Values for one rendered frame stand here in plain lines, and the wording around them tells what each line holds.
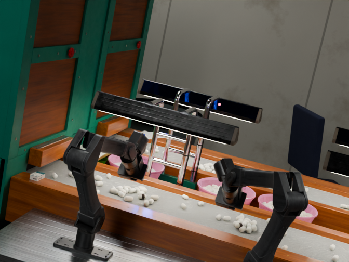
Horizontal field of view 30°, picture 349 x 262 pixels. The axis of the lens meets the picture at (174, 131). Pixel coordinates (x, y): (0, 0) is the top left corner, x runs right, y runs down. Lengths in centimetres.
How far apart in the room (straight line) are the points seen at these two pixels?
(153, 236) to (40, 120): 70
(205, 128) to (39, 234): 76
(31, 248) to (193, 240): 57
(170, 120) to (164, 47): 261
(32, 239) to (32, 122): 56
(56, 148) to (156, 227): 62
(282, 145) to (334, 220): 215
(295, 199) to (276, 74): 311
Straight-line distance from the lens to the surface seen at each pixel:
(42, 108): 274
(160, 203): 266
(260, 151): 517
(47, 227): 244
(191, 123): 260
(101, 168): 290
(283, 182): 201
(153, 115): 264
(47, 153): 271
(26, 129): 266
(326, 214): 305
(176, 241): 241
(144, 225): 243
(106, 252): 229
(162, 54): 521
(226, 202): 233
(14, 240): 231
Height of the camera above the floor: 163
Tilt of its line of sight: 13 degrees down
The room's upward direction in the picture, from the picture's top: 11 degrees clockwise
